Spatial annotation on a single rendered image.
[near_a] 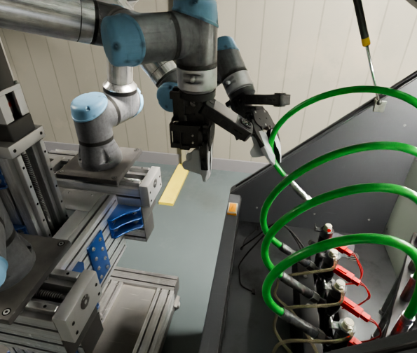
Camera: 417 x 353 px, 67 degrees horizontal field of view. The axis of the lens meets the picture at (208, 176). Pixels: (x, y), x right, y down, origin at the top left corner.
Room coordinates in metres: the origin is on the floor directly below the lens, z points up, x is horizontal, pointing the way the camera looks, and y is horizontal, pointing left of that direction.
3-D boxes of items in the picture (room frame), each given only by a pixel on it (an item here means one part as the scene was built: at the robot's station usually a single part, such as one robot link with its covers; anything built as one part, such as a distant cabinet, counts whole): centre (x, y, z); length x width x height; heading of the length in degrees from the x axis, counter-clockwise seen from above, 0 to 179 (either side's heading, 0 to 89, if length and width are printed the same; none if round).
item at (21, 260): (0.48, 0.48, 1.09); 0.15 x 0.15 x 0.10
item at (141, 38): (0.56, 0.12, 1.52); 0.11 x 0.11 x 0.08; 30
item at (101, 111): (0.98, 0.38, 1.20); 0.13 x 0.12 x 0.14; 151
